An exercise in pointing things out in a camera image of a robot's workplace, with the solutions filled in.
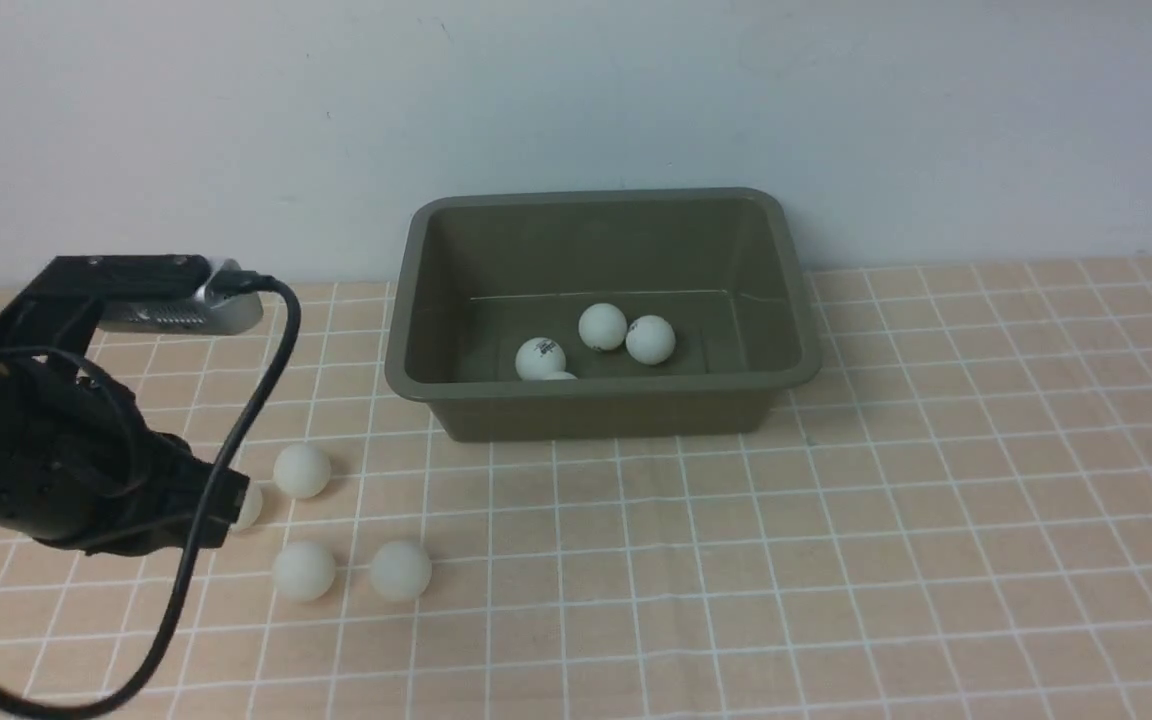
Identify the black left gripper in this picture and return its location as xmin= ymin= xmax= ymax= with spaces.
xmin=0 ymin=255 xmax=212 ymax=558

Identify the olive green plastic bin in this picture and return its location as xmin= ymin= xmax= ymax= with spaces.
xmin=385 ymin=187 xmax=823 ymax=444

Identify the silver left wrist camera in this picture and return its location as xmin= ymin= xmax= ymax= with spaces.
xmin=99 ymin=256 xmax=264 ymax=336

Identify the black left camera cable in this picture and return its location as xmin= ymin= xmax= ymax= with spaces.
xmin=0 ymin=270 xmax=302 ymax=720

